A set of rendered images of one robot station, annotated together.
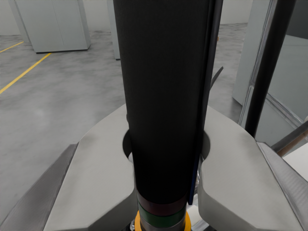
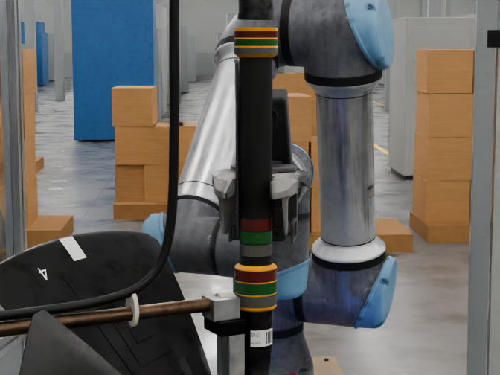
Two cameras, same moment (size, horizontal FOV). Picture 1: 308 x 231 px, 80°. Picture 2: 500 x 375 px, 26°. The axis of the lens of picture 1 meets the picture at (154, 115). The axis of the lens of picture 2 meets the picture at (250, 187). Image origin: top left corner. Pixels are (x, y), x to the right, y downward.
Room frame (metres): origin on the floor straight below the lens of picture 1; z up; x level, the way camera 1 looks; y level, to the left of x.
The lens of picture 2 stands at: (1.16, 0.09, 1.64)
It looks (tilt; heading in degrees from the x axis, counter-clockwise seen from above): 8 degrees down; 185
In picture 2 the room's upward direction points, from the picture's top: straight up
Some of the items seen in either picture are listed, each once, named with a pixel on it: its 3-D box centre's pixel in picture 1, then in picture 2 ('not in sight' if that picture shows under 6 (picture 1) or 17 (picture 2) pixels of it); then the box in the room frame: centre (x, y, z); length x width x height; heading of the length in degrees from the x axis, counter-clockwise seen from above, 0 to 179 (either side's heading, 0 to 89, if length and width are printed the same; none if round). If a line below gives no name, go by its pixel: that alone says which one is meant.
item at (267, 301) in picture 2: not in sight; (255, 297); (0.08, 0.00, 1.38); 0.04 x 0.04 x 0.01
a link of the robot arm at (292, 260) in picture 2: not in sight; (266, 251); (-0.20, -0.01, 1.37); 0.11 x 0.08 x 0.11; 76
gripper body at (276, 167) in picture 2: not in sight; (266, 196); (-0.03, 0.00, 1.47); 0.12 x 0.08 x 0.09; 178
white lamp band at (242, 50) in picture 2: not in sight; (256, 50); (0.08, 0.00, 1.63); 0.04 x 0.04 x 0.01
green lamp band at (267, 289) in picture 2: not in sight; (255, 285); (0.08, 0.00, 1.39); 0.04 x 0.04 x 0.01
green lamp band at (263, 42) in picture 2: not in sight; (256, 42); (0.08, 0.00, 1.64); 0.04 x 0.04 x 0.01
